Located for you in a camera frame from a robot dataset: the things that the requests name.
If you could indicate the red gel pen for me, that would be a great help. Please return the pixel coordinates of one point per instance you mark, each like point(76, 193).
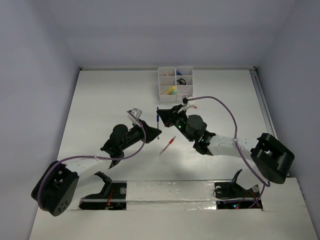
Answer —
point(168, 144)

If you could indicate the black handled scissors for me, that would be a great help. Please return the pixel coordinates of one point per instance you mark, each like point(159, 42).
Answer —
point(181, 82)

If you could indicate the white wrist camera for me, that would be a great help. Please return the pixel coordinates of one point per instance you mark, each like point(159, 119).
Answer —
point(187, 105)
point(134, 115)

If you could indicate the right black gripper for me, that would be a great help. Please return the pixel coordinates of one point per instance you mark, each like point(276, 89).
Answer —
point(168, 116)

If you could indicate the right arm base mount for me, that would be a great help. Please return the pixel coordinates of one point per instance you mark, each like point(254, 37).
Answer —
point(231, 196)

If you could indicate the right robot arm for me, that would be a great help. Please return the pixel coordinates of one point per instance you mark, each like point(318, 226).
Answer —
point(267, 159)

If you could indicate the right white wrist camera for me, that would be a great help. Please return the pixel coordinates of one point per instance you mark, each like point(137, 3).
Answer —
point(187, 105)

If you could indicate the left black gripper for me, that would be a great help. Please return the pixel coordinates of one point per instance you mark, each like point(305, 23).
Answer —
point(151, 132)

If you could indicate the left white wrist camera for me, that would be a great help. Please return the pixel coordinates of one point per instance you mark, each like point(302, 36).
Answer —
point(134, 115)

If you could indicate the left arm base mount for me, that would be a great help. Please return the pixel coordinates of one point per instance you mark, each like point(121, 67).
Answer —
point(111, 197)

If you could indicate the blue gel pen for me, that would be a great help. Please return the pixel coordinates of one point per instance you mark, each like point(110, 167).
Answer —
point(157, 120)

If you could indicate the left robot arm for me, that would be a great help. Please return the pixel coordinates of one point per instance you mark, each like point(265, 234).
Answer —
point(56, 188)

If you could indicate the left white compartment organizer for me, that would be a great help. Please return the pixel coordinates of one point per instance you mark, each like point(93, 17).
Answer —
point(165, 82)

